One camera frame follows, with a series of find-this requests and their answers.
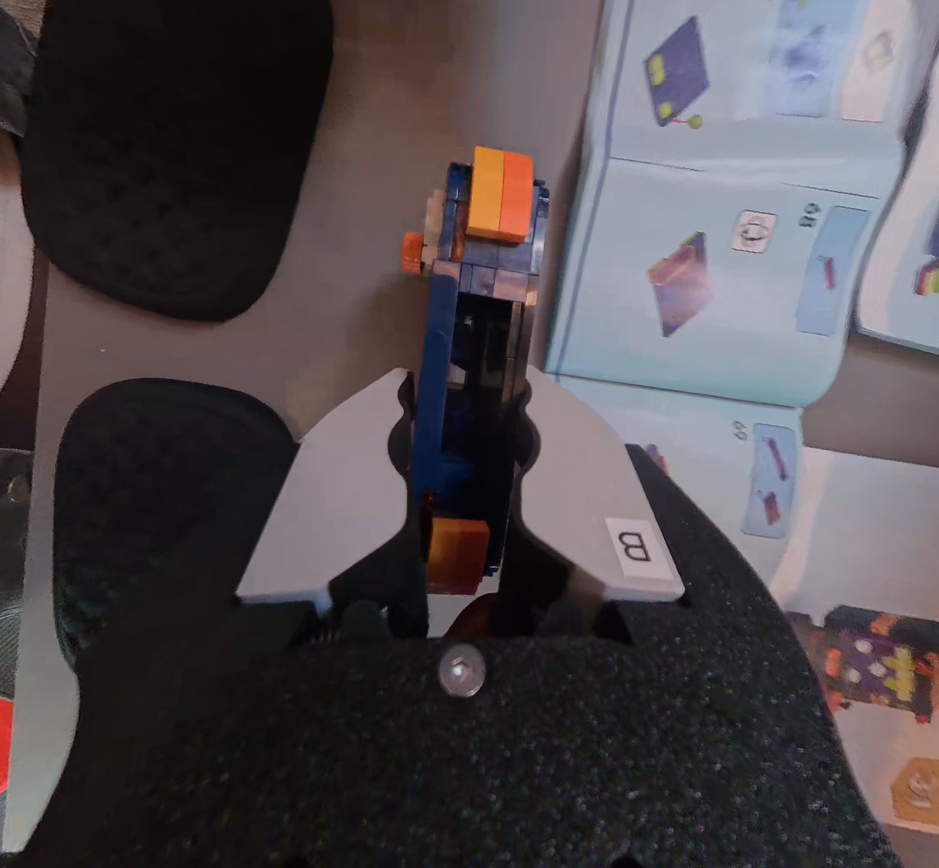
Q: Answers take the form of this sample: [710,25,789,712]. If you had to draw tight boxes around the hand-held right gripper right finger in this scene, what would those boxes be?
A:
[505,366,687,638]

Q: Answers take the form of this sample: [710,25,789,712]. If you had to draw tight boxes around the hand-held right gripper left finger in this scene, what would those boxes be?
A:
[235,367,430,640]

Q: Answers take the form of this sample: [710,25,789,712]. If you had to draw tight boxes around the blue toy brick game console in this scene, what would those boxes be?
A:
[400,145,551,597]

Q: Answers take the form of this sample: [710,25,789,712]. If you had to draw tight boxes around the brick instruction booklet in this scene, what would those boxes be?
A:
[544,0,918,540]

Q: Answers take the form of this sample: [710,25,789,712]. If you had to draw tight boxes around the arcade cover instruction booklet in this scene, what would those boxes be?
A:
[770,442,939,836]

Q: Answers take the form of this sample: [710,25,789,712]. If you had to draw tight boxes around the rainbow cover instruction booklet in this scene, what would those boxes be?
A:
[854,141,939,357]

